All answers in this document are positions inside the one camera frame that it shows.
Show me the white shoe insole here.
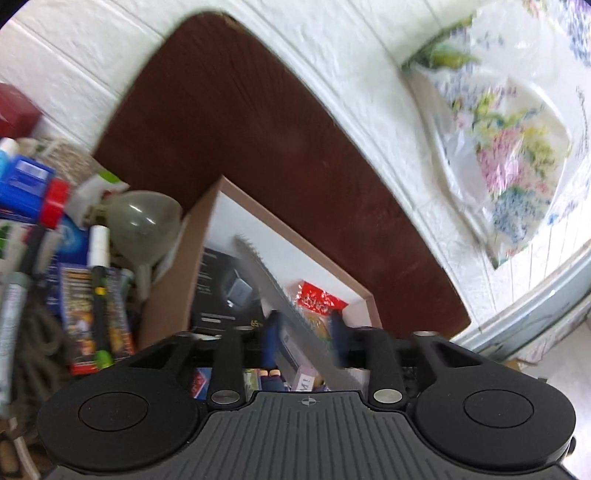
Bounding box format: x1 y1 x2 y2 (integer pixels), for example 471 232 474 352
233 235 363 392

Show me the purple figure keychain with strap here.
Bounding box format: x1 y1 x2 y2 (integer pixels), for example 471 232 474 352
255 363 325 393

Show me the red snack packet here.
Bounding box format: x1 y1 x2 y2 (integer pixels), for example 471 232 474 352
295 281 349 317

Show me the black product box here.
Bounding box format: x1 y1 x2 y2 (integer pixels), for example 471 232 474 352
190 248 266 335

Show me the pink cardboard storage box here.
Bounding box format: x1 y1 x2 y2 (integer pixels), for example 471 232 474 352
137 178 382 349

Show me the clear light bulb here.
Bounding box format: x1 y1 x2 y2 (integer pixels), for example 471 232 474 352
104 190 182 303

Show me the colourful card pack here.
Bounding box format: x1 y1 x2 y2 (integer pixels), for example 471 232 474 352
58 263 134 376

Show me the dark brown chair back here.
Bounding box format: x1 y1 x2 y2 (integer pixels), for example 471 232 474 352
94 12 470 337

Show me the blue tube with red cap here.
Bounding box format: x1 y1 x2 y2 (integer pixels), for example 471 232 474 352
1 156 70 229

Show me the floral plastic bag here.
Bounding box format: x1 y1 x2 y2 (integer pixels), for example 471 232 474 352
403 1 590 266

